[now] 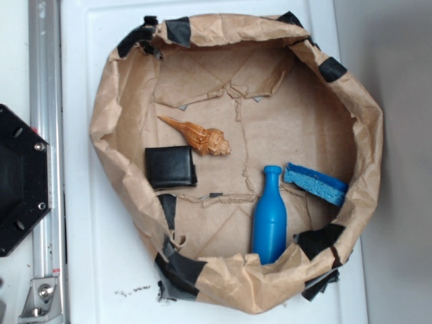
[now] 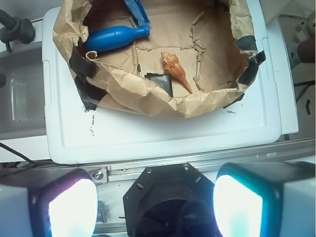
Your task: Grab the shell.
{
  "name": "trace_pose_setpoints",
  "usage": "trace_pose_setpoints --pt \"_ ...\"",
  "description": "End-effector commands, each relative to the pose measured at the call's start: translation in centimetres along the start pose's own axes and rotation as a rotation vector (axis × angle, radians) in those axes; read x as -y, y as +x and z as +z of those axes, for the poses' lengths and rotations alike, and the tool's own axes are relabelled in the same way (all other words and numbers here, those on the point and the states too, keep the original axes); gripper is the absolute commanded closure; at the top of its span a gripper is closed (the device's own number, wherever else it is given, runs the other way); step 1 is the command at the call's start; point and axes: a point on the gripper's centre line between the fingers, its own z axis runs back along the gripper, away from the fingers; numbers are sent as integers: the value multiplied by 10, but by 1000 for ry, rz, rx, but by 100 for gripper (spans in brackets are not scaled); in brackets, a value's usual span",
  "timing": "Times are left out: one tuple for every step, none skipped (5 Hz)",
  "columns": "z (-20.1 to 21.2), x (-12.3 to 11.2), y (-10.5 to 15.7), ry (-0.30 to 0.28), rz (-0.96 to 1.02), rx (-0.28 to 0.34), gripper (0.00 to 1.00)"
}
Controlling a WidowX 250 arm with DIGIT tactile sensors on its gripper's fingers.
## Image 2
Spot orange spiral sea shell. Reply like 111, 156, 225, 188
160, 51, 193, 94

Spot aluminium frame rail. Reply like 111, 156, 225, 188
0, 138, 316, 185

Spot black clamp knob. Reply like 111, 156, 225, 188
0, 9, 36, 53

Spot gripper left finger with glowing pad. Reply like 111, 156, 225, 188
0, 168, 98, 237

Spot blue sponge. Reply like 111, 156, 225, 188
124, 0, 150, 27

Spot clear plastic container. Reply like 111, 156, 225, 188
0, 42, 46, 140

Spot black octagonal mount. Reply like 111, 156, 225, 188
123, 163, 221, 237

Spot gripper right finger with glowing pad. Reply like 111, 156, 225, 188
213, 161, 316, 237

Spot black cable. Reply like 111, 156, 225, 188
0, 142, 54, 165

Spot white plastic bin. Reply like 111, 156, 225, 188
42, 0, 282, 164

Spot blue plastic bottle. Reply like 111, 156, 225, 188
83, 25, 150, 52

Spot crumpled brown paper liner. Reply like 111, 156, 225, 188
53, 0, 265, 118

